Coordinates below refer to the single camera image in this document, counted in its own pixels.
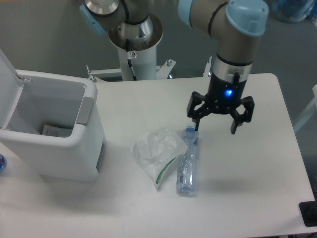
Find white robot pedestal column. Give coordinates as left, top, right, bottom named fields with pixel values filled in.
left=108, top=13, right=163, bottom=81

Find crumpled clear plastic bag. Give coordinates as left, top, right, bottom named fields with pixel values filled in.
left=130, top=128, right=188, bottom=188

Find blue bottle at left edge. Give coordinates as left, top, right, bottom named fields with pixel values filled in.
left=0, top=154, right=7, bottom=173

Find white pedestal base frame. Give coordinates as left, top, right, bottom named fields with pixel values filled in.
left=86, top=56, right=212, bottom=82

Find blue plastic bag on floor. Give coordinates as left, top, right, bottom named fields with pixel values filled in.
left=271, top=0, right=317, bottom=23

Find crushed clear plastic bottle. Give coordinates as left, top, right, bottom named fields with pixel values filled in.
left=176, top=123, right=199, bottom=197

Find black cable on pedestal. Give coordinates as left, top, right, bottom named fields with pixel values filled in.
left=124, top=39, right=138, bottom=81

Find black device at table corner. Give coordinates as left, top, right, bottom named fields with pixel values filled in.
left=299, top=201, right=317, bottom=227

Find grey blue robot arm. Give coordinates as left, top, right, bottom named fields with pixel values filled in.
left=80, top=0, right=269, bottom=133

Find white frame at right edge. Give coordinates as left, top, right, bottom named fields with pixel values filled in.
left=293, top=85, right=317, bottom=133

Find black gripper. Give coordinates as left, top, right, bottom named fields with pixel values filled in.
left=187, top=73, right=255, bottom=134

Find white push-lid trash can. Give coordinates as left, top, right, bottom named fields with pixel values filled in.
left=0, top=54, right=105, bottom=181

